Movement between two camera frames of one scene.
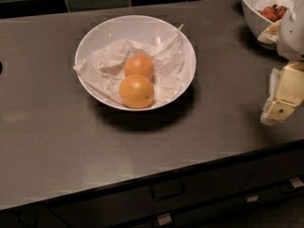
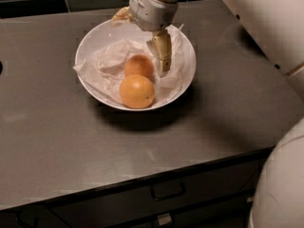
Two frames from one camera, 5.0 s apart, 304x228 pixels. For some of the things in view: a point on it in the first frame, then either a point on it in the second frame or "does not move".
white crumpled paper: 103,70 does not move
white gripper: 293,35 to 152,12
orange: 136,91 does not move
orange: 139,65 does not move
